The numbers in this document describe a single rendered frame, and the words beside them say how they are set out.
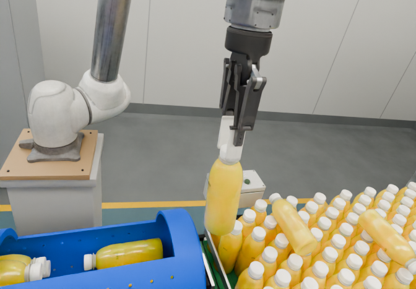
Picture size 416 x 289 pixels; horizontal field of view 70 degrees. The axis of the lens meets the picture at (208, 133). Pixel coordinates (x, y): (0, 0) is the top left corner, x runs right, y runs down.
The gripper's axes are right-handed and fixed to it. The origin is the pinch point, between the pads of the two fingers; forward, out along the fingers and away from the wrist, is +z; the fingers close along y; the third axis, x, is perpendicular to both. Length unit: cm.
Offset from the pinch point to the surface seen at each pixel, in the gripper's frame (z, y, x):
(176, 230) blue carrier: 25.5, -3.2, -8.0
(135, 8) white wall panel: 2, -277, 4
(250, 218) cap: 38.2, -16.7, 19.5
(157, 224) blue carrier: 37.7, -18.1, -9.7
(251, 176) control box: 37, -36, 28
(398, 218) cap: 40, -9, 75
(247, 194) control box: 40, -30, 25
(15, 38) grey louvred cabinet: 15, -159, -74
